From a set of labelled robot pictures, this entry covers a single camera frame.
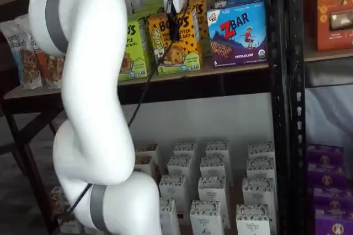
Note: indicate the white Purely Elizabeth granola bag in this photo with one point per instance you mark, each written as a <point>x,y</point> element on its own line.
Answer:
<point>19,61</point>
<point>51,69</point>

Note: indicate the wooden shelf board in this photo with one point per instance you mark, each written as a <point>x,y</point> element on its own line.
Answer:
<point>328,54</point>
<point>193,73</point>

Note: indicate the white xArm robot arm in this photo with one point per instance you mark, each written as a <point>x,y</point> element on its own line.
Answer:
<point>91,108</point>

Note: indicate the purple product box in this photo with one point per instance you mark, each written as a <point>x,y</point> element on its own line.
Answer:
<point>328,177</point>
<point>333,200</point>
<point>335,225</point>
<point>325,155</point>

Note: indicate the large orange product box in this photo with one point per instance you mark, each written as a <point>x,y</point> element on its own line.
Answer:
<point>333,11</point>

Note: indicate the white patterned carton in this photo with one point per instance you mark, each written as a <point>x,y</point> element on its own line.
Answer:
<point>213,167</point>
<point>260,167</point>
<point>173,191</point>
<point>261,149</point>
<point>207,218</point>
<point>185,149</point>
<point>259,191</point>
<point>253,219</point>
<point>169,218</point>
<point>218,149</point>
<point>179,167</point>
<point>212,189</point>

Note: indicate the black metal shelf rack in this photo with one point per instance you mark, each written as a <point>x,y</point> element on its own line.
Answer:
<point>286,108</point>

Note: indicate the green Bobo's snack box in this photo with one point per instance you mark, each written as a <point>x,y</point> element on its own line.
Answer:
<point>150,4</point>
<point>135,53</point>
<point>144,21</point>

